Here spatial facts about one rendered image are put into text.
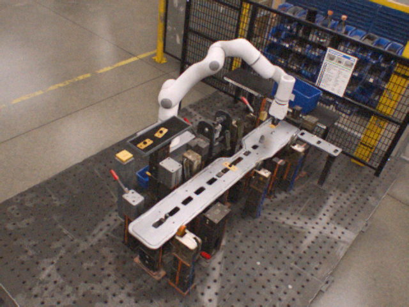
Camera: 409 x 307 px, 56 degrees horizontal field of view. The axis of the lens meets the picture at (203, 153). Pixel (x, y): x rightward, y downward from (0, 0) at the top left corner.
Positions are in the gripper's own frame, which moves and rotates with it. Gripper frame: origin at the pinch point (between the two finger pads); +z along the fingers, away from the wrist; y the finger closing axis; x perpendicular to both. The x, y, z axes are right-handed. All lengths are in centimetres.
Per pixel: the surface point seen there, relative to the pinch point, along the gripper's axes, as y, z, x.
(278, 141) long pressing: 7.8, 9.0, -4.1
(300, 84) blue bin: -10, -3, 51
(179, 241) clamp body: 17, 4, -109
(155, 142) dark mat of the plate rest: -30, -7, -77
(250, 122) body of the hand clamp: -15.5, 7.3, -2.9
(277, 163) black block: 17.2, 10.6, -21.7
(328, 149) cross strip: 34.4, 8.9, 12.6
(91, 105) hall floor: -221, 110, 27
